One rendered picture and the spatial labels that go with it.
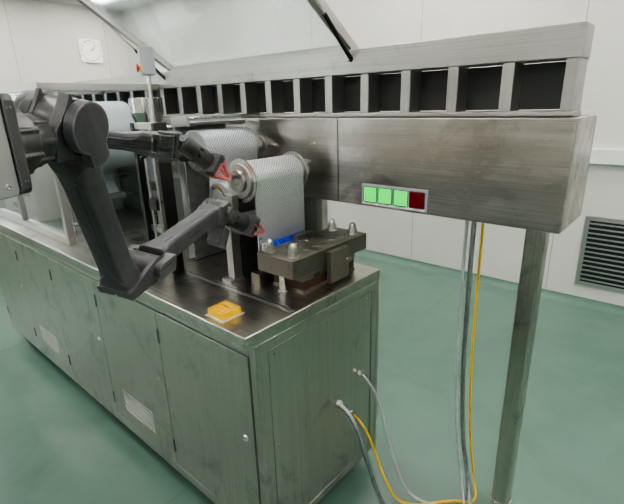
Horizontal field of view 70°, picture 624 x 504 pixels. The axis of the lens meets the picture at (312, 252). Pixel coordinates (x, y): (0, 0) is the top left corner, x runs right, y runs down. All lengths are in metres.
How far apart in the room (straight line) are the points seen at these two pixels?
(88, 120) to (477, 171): 1.03
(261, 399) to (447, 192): 0.83
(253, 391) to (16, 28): 6.24
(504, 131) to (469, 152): 0.11
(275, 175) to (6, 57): 5.71
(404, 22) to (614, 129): 1.81
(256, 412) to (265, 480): 0.25
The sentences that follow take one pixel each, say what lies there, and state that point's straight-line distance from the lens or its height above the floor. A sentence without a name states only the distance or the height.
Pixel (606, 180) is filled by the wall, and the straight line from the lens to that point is 3.69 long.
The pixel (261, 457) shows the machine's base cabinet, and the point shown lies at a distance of 1.49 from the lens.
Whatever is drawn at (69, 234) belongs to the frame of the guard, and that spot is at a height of 0.95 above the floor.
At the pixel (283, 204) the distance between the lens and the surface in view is 1.58.
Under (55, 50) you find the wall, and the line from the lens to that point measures 7.19.
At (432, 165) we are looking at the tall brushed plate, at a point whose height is 1.30.
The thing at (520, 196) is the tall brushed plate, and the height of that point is 1.23.
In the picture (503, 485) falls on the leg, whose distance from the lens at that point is 2.04.
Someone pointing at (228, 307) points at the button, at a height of 0.92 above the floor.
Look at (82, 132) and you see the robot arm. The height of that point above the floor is 1.46.
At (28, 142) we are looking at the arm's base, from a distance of 0.67.
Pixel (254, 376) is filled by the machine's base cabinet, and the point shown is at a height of 0.76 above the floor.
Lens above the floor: 1.49
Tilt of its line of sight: 18 degrees down
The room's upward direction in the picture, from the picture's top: 2 degrees counter-clockwise
